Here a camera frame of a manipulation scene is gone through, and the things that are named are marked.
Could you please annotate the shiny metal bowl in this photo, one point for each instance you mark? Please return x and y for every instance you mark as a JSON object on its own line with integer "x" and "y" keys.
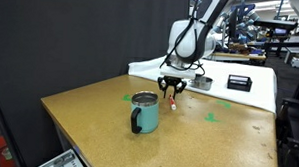
{"x": 203, "y": 83}

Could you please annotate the cross-shaped green tape mark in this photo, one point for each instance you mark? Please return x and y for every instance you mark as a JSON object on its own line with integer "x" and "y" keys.
{"x": 211, "y": 118}

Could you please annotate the red canister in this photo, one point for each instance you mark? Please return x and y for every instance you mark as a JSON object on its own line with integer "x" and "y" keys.
{"x": 2, "y": 148}

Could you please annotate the white table cloth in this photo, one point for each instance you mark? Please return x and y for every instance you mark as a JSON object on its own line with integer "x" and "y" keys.
{"x": 223, "y": 76}

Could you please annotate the black backdrop curtain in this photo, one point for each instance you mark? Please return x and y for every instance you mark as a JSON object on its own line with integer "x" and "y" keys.
{"x": 74, "y": 41}

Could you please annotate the L-shaped green tape mark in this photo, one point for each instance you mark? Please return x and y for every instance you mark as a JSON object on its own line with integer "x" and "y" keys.
{"x": 224, "y": 104}

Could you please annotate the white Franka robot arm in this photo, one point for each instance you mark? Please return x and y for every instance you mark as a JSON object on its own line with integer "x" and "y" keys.
{"x": 187, "y": 41}

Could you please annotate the black background desk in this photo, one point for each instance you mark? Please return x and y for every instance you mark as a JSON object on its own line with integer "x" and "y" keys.
{"x": 281, "y": 31}

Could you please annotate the black rectangular box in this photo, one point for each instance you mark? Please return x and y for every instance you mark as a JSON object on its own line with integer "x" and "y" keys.
{"x": 239, "y": 84}

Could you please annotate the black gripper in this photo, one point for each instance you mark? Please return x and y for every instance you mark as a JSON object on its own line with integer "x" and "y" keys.
{"x": 173, "y": 81}

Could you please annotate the black equipment cart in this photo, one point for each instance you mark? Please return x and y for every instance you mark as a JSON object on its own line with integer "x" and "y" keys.
{"x": 294, "y": 132}

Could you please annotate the red and white marker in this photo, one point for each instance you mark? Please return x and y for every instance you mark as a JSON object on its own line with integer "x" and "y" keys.
{"x": 172, "y": 103}

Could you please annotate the small green tape mark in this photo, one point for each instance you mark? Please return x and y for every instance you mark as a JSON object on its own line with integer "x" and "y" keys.
{"x": 126, "y": 98}

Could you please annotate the wooden background table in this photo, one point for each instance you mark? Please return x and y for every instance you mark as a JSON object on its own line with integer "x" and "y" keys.
{"x": 237, "y": 56}

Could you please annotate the white electronic device box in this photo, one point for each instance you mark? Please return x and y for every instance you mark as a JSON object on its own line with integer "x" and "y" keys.
{"x": 61, "y": 162}

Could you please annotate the blue background robot arm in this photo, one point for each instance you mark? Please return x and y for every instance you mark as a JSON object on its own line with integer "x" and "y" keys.
{"x": 240, "y": 23}

